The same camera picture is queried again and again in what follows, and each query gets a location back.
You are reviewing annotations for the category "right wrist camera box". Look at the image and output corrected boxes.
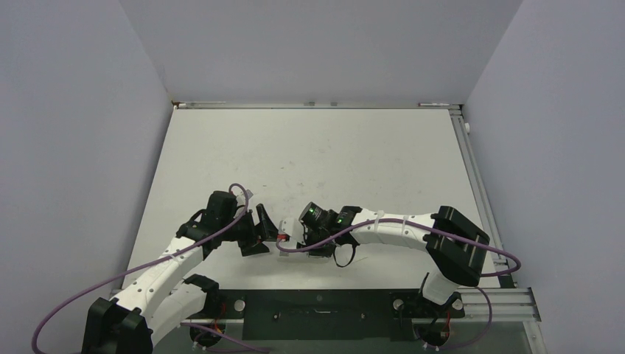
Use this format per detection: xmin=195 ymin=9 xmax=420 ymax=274
xmin=278 ymin=218 xmax=304 ymax=246

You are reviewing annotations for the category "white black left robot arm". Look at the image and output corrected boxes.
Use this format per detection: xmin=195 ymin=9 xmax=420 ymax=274
xmin=81 ymin=191 xmax=279 ymax=353

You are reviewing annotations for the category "white remote control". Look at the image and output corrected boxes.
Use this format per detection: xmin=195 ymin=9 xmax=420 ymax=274
xmin=278 ymin=251 xmax=312 ymax=263

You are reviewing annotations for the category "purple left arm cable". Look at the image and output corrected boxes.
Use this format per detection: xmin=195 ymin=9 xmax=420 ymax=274
xmin=31 ymin=183 xmax=251 ymax=354

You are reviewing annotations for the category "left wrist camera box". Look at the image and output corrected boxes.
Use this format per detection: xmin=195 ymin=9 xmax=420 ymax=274
xmin=236 ymin=189 xmax=254 ymax=205

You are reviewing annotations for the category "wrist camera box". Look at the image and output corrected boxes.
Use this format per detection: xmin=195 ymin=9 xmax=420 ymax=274
xmin=236 ymin=189 xmax=254 ymax=205
xmin=278 ymin=218 xmax=304 ymax=246

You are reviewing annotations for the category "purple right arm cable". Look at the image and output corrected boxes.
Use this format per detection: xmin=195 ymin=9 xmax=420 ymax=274
xmin=276 ymin=218 xmax=523 ymax=350

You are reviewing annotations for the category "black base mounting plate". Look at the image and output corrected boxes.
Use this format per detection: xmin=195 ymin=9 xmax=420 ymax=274
xmin=190 ymin=289 xmax=465 ymax=341

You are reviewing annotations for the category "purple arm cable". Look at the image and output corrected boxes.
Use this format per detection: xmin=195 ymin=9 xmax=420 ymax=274
xmin=31 ymin=183 xmax=251 ymax=354
xmin=276 ymin=218 xmax=523 ymax=350

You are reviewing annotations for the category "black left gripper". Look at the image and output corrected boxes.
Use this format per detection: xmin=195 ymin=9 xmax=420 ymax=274
xmin=220 ymin=204 xmax=283 ymax=256

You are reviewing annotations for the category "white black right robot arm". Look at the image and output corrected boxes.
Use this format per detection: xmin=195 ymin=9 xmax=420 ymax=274
xmin=287 ymin=202 xmax=490 ymax=316

